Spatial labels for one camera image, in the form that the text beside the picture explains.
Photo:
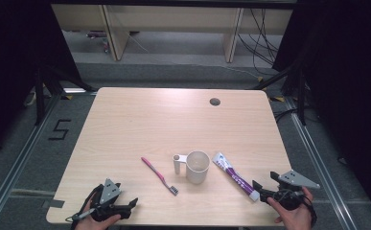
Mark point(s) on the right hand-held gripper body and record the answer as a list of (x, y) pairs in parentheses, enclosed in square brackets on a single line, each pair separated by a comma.
[(296, 182)]

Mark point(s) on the beige wooden shelf unit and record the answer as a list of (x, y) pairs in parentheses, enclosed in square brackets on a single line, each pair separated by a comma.
[(173, 19)]

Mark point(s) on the white purple toothpaste tube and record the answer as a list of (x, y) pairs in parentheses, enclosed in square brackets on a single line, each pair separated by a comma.
[(234, 175)]

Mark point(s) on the grey tape piece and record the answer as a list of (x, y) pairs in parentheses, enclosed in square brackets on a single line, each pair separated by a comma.
[(55, 203)]

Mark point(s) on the small clutter under shelf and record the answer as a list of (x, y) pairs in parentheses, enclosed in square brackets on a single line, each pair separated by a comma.
[(95, 34)]

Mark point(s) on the black tape floor number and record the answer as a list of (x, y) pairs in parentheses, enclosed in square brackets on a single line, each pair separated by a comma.
[(57, 138)]

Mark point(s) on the person's left hand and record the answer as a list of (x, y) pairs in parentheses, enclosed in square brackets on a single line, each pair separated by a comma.
[(88, 224)]

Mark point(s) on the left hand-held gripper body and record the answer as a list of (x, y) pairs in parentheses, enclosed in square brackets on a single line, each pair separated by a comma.
[(109, 191)]

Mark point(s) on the aluminium floor rail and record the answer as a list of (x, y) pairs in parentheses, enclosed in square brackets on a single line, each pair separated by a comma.
[(317, 166), (13, 171)]

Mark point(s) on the black metal stand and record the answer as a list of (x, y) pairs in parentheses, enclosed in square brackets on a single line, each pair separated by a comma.
[(39, 96), (301, 96)]

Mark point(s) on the person's right hand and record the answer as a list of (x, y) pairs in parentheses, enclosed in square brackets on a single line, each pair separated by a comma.
[(296, 220)]

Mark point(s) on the pink toothbrush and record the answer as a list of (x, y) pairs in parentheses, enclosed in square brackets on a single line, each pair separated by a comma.
[(157, 174)]

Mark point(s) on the black curtain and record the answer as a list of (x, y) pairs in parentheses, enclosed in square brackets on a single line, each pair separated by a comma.
[(7, 64), (349, 80)]

